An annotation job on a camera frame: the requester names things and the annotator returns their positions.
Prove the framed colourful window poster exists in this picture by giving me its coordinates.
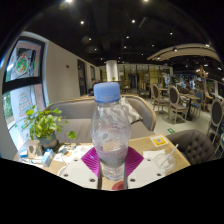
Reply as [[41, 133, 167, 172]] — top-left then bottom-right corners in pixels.
[[4, 36, 46, 83]]

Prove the white round pillar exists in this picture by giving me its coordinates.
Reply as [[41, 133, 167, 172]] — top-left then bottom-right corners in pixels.
[[105, 59, 119, 82]]

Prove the grey sofa with wooden trim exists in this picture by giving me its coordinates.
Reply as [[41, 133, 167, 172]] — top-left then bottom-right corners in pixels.
[[43, 94, 158, 144]]

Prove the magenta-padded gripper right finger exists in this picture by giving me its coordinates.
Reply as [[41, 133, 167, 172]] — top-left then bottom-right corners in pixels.
[[123, 146, 166, 190]]

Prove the brown card stand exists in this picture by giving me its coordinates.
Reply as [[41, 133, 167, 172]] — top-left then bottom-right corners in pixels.
[[26, 139, 43, 159]]

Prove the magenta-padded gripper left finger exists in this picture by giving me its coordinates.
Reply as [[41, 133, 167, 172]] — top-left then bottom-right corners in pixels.
[[61, 146, 102, 190]]

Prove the dark grey tufted armchair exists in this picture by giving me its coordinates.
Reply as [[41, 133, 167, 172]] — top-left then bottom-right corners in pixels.
[[165, 129, 217, 166]]

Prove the clear plastic water bottle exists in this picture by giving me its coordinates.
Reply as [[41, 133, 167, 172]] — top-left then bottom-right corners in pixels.
[[90, 81, 132, 182]]

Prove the white paper napkin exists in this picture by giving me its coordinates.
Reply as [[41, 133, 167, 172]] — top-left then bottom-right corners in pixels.
[[143, 149, 167, 160]]

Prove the grey white chevron cushion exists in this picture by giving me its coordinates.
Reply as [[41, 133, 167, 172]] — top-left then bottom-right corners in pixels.
[[119, 96, 143, 124]]

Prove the green potted plant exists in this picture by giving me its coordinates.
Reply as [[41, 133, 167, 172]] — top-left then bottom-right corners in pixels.
[[14, 104, 77, 151]]

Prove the yellow square table card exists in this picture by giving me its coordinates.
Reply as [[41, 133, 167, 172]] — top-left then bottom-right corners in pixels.
[[149, 134, 170, 148]]

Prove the small blue white carton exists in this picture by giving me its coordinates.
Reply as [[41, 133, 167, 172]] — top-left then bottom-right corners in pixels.
[[40, 148, 55, 168]]

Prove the group of ceiling lights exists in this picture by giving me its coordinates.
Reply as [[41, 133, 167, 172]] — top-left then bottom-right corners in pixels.
[[59, 0, 214, 51]]

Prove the group of dining chairs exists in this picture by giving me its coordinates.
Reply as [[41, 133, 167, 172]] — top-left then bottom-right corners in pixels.
[[149, 83, 224, 141]]

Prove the clear plastic cup with straw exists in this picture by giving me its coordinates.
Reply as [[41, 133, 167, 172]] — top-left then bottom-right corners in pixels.
[[153, 143, 179, 174]]

